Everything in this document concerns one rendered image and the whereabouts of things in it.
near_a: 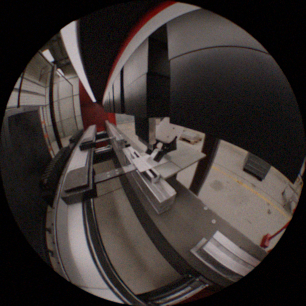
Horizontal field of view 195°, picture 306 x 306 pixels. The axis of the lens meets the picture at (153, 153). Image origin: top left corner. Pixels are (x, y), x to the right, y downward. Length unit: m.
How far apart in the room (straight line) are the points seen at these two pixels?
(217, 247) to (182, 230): 0.14
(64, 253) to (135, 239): 1.01
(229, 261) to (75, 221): 0.37
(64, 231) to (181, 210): 0.37
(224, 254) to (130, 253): 1.05
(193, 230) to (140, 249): 0.91
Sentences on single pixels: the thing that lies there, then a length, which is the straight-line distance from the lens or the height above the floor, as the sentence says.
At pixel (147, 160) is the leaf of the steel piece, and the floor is 1.00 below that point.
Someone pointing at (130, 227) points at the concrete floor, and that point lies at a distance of 1.26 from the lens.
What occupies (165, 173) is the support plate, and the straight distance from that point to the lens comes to 0.29.
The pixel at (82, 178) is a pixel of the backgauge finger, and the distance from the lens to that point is 0.29.
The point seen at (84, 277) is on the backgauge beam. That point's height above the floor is 0.98.
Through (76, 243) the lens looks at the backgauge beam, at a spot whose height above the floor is 0.98.
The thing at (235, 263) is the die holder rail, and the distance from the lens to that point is 0.31.
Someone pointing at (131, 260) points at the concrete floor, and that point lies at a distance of 1.22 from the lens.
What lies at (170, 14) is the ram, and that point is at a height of 1.36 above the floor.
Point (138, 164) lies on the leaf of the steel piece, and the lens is 0.33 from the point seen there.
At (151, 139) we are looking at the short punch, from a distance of 0.23.
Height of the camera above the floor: 1.19
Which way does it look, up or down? 29 degrees down
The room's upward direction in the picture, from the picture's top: straight up
